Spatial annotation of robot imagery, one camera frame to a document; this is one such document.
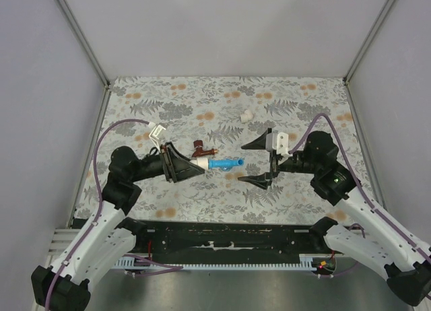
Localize blue plastic water faucet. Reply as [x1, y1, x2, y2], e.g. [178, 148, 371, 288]
[208, 159, 244, 171]

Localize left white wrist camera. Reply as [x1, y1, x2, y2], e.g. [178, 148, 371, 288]
[148, 122, 166, 149]

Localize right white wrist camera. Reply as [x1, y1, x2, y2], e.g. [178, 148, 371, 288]
[265, 131, 291, 158]

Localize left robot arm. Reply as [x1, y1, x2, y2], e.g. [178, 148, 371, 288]
[31, 142, 209, 310]

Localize brown plastic water faucet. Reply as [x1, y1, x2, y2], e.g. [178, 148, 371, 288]
[191, 140, 218, 158]

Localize right aluminium frame post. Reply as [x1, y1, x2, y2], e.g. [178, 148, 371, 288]
[343, 0, 398, 86]

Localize white slotted cable duct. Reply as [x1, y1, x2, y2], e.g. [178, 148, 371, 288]
[112, 256, 320, 271]

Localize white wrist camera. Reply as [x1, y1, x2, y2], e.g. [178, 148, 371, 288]
[265, 131, 291, 158]
[148, 122, 166, 149]

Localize white elbow fitting far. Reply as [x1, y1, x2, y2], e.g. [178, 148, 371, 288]
[240, 109, 254, 124]

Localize floral patterned table mat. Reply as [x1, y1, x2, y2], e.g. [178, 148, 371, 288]
[73, 77, 370, 225]

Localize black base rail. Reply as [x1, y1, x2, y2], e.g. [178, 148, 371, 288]
[132, 221, 330, 265]

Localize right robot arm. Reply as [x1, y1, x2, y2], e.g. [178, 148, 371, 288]
[241, 129, 430, 306]

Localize left aluminium frame post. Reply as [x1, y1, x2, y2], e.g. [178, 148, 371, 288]
[55, 0, 110, 89]

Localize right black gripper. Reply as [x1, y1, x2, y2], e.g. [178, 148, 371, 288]
[238, 128, 320, 190]

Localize green circuit board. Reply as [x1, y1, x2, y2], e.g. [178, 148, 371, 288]
[318, 261, 336, 271]

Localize aluminium frame post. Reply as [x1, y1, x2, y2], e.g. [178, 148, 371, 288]
[55, 0, 110, 89]
[343, 0, 398, 86]

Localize white elbow fitting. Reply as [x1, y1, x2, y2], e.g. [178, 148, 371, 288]
[190, 157, 209, 170]

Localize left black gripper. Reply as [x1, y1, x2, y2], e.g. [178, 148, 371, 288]
[129, 141, 205, 182]

